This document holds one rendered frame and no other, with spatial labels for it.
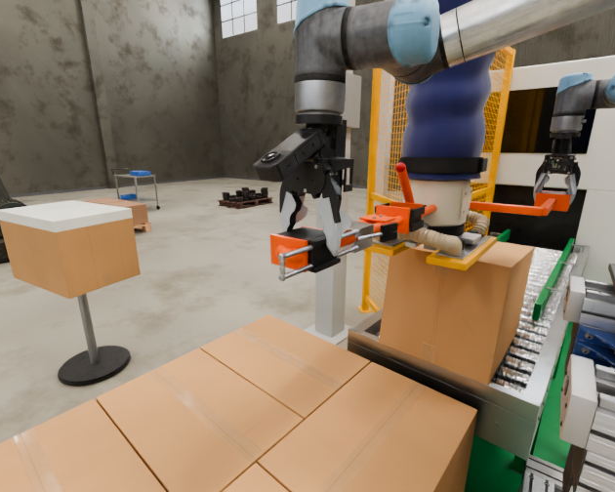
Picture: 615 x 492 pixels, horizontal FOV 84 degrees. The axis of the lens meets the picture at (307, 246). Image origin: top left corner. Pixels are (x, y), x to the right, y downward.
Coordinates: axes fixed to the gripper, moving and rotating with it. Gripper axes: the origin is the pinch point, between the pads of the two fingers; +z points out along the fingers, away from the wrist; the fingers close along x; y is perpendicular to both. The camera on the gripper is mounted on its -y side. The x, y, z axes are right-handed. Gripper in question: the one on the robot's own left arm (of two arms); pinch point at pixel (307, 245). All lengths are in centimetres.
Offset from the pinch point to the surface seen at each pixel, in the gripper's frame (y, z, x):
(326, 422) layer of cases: 30, 66, 15
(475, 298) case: 73, 31, -12
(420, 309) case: 72, 41, 5
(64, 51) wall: 371, -255, 1182
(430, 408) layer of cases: 56, 66, -8
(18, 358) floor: -6, 125, 239
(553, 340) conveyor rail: 120, 59, -35
